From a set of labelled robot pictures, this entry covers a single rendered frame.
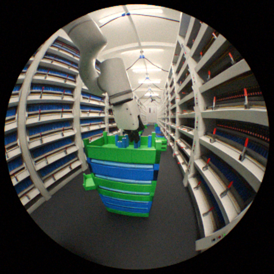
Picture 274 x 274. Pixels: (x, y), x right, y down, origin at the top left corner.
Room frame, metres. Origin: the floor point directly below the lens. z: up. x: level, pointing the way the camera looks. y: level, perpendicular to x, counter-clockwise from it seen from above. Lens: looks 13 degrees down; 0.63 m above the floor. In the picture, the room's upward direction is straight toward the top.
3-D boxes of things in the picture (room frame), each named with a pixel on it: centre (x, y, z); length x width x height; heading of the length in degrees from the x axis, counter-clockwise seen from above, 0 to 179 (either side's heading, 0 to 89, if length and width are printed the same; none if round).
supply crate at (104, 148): (0.36, 0.06, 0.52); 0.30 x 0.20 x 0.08; 84
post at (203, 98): (0.53, -0.59, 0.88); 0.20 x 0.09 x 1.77; 78
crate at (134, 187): (0.36, 0.06, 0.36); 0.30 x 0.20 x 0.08; 84
